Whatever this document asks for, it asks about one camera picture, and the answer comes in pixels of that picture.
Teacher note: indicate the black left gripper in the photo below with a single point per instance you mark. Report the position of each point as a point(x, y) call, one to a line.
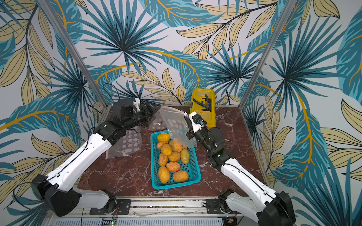
point(149, 114)

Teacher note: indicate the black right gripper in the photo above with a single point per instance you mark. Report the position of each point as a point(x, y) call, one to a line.
point(192, 133)

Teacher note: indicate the clear zipper bag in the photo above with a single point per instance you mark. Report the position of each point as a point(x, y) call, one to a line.
point(177, 125)

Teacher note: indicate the greenish potato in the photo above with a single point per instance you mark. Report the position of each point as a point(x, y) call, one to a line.
point(185, 156)

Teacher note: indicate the yellow potato top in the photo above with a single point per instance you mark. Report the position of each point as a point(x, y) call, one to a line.
point(163, 137)

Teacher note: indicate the yellow potato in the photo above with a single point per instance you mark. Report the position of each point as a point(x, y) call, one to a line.
point(163, 137)
point(166, 149)

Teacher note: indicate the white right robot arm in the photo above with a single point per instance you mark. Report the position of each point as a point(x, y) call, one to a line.
point(264, 206)

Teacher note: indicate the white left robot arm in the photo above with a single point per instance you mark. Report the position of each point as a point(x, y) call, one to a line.
point(57, 190)

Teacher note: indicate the clear dotted bag rear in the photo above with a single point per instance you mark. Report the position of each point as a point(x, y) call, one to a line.
point(157, 123)

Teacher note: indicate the clear dotted bag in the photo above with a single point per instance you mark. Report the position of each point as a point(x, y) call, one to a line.
point(157, 123)
point(127, 145)

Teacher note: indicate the clear dotted bag left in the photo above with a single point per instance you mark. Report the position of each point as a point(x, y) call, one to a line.
point(127, 145)

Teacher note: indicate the yellow black toolbox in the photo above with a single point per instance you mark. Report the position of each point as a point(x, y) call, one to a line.
point(209, 117)

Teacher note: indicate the potato orange middle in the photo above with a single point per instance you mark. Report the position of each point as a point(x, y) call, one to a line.
point(173, 166)

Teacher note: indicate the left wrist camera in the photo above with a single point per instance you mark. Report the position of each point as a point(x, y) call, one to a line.
point(136, 105)

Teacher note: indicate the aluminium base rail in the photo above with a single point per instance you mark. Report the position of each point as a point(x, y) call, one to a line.
point(165, 211)

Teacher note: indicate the aluminium corner post left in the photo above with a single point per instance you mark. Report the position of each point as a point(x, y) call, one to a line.
point(57, 24)

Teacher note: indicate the aluminium corner post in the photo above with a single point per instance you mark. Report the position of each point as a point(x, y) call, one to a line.
point(57, 24)
point(287, 10)

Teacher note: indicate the aluminium corner post right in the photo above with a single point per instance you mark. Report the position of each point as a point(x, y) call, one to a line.
point(287, 10)

